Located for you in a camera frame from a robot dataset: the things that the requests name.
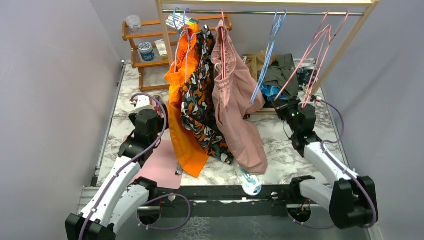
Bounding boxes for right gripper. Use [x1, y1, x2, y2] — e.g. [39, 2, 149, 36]
[270, 97, 302, 134]

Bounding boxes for blue patterned shorts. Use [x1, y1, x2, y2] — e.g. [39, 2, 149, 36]
[260, 85, 281, 102]

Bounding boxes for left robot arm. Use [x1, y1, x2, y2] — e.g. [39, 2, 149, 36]
[65, 105, 168, 240]

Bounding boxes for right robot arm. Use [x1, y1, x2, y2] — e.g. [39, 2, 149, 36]
[272, 99, 379, 229]

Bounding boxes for camouflage patterned shorts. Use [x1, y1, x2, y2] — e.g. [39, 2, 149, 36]
[181, 25, 234, 164]

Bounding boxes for orange shorts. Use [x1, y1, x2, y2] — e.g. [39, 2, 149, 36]
[164, 23, 210, 178]

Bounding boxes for pink shorts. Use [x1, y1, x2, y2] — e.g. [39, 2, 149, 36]
[211, 20, 268, 175]

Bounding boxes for hanger holding pink shorts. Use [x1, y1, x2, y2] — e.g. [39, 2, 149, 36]
[220, 9, 227, 79]

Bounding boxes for dark navy patterned garment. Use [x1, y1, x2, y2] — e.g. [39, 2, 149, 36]
[296, 67, 317, 88]

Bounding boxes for pink mat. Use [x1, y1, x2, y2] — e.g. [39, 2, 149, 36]
[131, 140, 182, 190]

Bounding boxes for olive green garment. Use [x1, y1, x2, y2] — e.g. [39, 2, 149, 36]
[262, 53, 299, 100]

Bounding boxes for tan garment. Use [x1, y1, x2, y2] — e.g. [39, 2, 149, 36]
[242, 50, 278, 85]

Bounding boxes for blue lidded jar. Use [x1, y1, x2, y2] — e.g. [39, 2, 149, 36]
[138, 42, 155, 62]

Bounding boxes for small cardboard box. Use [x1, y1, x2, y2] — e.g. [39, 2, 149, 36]
[154, 39, 168, 60]

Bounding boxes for wooden shelf unit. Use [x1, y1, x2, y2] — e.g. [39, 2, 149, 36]
[121, 14, 233, 92]

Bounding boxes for marker pen pack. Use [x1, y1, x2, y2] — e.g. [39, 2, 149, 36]
[165, 13, 200, 31]

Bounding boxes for clear plastic cup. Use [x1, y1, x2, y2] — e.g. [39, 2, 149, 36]
[125, 15, 142, 33]

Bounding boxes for wooden clothes rack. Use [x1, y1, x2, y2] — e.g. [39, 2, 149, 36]
[155, 0, 380, 95]

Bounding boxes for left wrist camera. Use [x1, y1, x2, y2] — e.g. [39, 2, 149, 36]
[132, 95, 155, 113]

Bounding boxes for blue wire hanger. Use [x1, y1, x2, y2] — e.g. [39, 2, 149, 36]
[249, 9, 288, 105]

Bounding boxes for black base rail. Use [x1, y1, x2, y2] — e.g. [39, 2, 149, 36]
[137, 185, 308, 220]

